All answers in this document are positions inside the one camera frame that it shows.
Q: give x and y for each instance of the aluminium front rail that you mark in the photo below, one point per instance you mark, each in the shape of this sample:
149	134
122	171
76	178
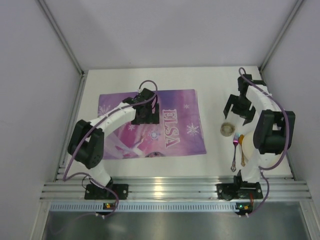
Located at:
173	189

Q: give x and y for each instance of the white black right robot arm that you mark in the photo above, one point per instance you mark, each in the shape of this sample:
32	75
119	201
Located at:
273	133

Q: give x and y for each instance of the purple Elsa placemat cloth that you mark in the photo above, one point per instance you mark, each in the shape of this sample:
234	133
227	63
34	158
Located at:
178	133

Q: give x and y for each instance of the left aluminium frame post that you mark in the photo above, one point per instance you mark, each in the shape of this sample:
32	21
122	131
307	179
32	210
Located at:
58	32

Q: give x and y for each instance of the white slotted cable duct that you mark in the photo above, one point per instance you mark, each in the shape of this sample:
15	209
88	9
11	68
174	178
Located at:
150	207

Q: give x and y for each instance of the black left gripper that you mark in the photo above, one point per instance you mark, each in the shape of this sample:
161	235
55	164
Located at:
149	119

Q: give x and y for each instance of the speckled beige cup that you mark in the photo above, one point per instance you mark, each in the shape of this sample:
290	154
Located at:
227	129

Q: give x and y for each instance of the cream bear plate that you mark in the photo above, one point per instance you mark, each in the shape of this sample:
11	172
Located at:
248	146

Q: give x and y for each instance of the right aluminium frame post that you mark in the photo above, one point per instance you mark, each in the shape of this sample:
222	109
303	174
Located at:
298	4

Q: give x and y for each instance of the gold spoon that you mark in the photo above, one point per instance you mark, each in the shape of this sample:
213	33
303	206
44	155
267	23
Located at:
240	140

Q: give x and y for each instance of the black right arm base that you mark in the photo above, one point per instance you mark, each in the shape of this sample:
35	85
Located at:
239	190

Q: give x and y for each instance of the aluminium frame post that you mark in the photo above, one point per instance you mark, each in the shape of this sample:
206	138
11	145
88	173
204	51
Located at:
298	4
58	32

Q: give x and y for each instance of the iridescent purple fork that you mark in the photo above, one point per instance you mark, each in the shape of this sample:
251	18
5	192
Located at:
235	143

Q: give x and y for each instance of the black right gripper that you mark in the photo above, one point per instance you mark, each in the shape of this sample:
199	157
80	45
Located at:
240	106

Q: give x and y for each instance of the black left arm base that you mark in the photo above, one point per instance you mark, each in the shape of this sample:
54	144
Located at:
93	192

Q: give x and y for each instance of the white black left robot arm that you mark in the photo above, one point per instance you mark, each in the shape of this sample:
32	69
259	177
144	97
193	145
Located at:
86	145

